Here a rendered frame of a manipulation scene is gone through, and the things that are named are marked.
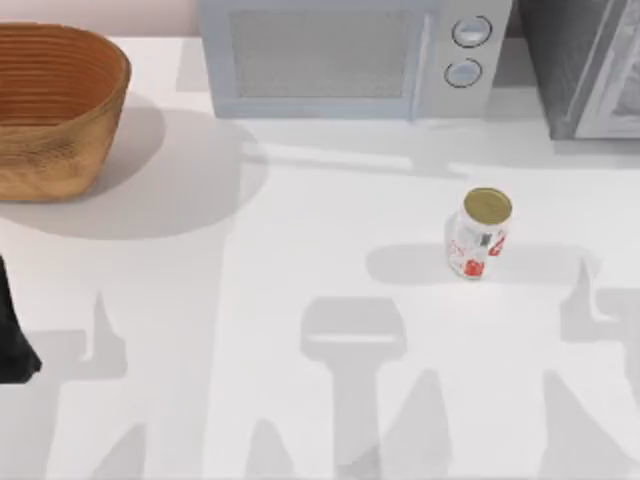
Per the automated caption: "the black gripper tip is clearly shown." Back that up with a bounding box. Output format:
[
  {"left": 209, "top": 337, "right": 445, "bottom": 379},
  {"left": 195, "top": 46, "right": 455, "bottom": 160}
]
[{"left": 0, "top": 256, "right": 43, "bottom": 386}]

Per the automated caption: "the red and white can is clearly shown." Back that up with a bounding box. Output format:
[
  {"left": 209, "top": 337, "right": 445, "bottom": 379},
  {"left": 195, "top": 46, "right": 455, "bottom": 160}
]
[{"left": 443, "top": 187, "right": 514, "bottom": 282}]

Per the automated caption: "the grey cabinet with dark inside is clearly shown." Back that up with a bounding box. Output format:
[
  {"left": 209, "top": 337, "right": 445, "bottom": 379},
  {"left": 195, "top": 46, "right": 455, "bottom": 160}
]
[{"left": 517, "top": 0, "right": 640, "bottom": 142}]

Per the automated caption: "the pale microwave oven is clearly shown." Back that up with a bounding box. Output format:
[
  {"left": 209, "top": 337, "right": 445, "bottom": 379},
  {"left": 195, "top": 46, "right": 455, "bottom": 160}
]
[{"left": 195, "top": 0, "right": 513, "bottom": 124}]

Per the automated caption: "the microwave oven door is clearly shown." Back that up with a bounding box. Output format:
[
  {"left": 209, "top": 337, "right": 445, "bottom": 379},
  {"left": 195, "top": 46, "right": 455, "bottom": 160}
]
[{"left": 196, "top": 0, "right": 441, "bottom": 122}]

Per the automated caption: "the round microwave knob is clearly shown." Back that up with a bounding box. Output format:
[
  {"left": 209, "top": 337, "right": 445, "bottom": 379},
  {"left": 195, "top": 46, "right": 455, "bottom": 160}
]
[
  {"left": 451, "top": 14, "right": 494, "bottom": 49},
  {"left": 443, "top": 57, "right": 484, "bottom": 90}
]

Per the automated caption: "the brown woven basket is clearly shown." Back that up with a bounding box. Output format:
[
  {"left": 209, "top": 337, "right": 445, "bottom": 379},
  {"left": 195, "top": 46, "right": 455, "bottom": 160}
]
[{"left": 0, "top": 22, "right": 133, "bottom": 203}]

